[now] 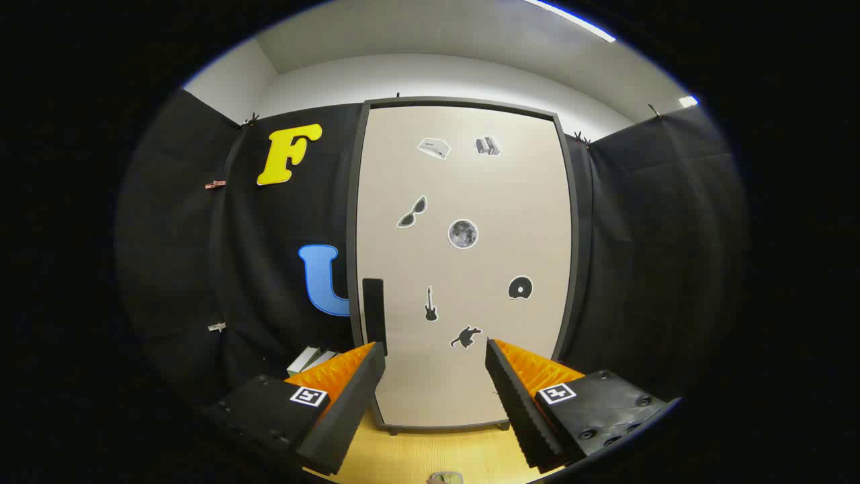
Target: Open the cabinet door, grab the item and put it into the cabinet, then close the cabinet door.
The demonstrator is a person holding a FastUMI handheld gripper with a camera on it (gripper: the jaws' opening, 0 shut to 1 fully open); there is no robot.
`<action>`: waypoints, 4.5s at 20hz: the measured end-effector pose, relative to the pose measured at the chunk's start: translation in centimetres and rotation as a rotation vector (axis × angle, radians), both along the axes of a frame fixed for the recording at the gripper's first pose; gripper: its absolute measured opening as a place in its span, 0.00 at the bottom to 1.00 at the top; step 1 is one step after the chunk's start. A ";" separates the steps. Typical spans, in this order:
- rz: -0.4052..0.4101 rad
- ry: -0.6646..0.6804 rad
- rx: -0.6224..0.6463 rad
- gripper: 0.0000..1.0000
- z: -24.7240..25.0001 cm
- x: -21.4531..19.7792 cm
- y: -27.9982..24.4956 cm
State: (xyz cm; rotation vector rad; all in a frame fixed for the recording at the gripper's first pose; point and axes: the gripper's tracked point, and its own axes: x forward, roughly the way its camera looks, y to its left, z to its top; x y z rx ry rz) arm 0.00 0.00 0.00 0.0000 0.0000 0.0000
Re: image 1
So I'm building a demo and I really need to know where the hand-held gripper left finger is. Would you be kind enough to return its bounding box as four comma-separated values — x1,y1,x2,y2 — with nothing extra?
202,341,387,477

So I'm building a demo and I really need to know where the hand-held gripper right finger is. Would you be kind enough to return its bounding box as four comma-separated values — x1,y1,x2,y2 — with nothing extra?
485,338,673,471

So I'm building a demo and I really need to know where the black door handle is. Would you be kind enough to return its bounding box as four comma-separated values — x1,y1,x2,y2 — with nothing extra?
362,278,388,357

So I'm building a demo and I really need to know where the beige cabinet door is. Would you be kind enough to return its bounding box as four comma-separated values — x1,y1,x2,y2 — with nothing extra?
355,104,573,429

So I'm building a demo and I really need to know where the green book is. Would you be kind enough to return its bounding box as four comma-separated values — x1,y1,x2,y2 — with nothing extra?
287,346,320,377

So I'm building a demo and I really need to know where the black backdrop cloth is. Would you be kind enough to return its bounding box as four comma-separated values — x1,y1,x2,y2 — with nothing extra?
116,87,750,431

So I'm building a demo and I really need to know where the grey cabinet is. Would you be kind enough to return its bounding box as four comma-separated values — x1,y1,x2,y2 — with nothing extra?
346,96,582,434

